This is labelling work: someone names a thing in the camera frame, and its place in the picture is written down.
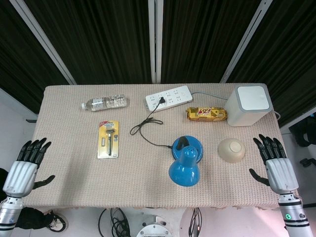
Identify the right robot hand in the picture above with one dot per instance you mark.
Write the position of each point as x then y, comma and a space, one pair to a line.
280, 170

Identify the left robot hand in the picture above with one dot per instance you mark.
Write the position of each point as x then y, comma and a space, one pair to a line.
21, 172

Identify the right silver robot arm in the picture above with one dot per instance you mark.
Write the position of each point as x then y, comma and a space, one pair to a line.
293, 214

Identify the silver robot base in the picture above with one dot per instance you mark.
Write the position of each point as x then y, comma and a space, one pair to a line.
154, 228

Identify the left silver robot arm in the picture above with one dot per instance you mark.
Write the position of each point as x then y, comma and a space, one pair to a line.
8, 213

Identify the blue desk lamp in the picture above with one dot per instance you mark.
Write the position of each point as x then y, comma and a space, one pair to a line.
186, 159

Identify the beige upturned bowl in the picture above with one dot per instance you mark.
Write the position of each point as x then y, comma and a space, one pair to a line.
231, 149

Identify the black and white sneaker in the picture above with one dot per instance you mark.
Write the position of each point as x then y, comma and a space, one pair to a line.
55, 221

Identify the white cube speaker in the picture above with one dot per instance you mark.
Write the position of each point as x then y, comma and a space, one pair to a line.
248, 105

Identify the yellow biscuit packet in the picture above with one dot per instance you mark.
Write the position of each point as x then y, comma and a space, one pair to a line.
207, 114

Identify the razor in yellow blister pack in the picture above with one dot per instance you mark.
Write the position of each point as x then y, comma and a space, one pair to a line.
108, 139

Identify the clear plastic water bottle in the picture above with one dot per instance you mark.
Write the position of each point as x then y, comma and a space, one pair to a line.
106, 102

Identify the beige knitted tablecloth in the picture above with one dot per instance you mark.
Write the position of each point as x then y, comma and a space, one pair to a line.
153, 153

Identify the white power strip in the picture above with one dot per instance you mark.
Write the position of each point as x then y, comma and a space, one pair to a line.
169, 98

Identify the black curtain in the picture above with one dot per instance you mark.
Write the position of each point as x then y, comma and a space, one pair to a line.
103, 39

